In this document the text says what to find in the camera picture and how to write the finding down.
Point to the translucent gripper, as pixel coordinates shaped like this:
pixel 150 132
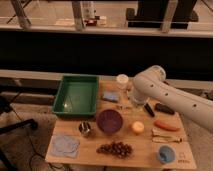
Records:
pixel 137 98

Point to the blue sponge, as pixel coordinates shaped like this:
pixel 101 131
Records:
pixel 110 96

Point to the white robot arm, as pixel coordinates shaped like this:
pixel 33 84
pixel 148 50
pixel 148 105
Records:
pixel 150 84

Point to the metal fork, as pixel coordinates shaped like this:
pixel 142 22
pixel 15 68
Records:
pixel 123 107

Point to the black oblong object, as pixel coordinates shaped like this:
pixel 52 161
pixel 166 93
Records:
pixel 163 108

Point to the white lidded jar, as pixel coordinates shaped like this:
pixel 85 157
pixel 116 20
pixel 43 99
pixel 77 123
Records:
pixel 122 81

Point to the orange carrot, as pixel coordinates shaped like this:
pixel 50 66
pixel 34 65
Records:
pixel 165 126

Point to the purple bowl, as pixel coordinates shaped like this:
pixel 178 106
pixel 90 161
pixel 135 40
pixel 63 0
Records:
pixel 109 121

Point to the yellow banana peel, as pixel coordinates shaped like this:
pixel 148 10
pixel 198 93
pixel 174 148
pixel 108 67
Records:
pixel 162 137

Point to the bunch of dark grapes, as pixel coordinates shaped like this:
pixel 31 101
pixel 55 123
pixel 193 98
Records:
pixel 117 149

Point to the small metal cup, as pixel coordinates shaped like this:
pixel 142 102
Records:
pixel 85 129

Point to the green plastic tray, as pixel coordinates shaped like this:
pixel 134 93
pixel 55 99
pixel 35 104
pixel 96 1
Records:
pixel 76 97

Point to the black handled knife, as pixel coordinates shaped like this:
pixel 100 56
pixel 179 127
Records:
pixel 149 110

